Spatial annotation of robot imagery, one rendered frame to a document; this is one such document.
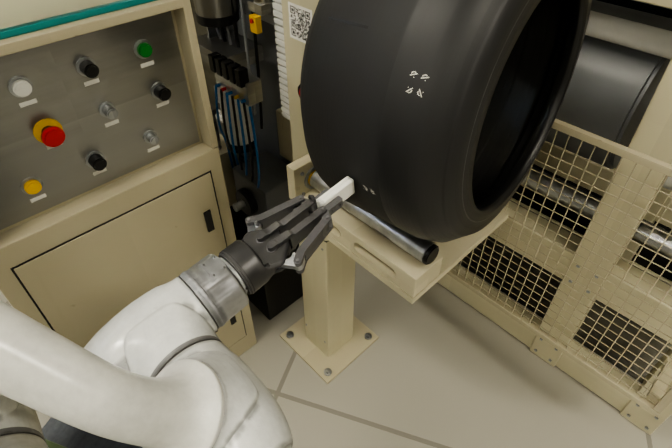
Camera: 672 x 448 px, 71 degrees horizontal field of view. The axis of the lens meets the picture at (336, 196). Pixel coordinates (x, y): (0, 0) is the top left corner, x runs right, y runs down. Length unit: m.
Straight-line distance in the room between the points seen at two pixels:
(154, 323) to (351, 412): 1.21
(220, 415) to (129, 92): 0.78
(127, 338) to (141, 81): 0.65
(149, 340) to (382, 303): 1.46
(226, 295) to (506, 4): 0.51
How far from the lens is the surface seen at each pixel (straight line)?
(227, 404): 0.52
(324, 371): 1.79
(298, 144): 1.21
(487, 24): 0.65
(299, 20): 1.04
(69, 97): 1.09
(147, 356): 0.61
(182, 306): 0.63
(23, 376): 0.45
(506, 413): 1.83
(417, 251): 0.93
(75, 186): 1.18
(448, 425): 1.77
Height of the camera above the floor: 1.59
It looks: 41 degrees down
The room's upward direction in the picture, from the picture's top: straight up
